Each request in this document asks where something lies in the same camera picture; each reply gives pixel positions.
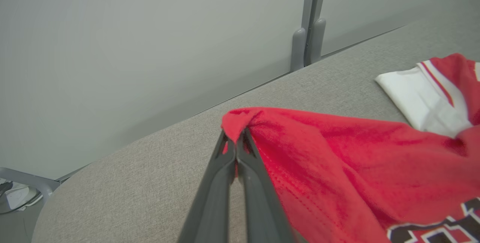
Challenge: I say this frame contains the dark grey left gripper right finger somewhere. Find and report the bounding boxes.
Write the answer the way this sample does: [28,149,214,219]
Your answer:
[236,127,297,243]

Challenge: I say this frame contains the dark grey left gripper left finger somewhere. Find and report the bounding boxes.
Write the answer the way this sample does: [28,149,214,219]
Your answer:
[178,130,237,243]

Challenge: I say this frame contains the red Bulls 23 jersey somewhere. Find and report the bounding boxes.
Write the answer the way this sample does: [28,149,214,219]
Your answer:
[220,53,480,243]

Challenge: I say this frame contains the grey rounded partition foot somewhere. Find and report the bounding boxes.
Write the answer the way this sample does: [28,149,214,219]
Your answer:
[309,18,327,63]
[290,28,307,72]

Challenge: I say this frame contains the short white power strip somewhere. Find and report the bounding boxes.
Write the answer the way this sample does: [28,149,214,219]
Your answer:
[4,186,40,210]

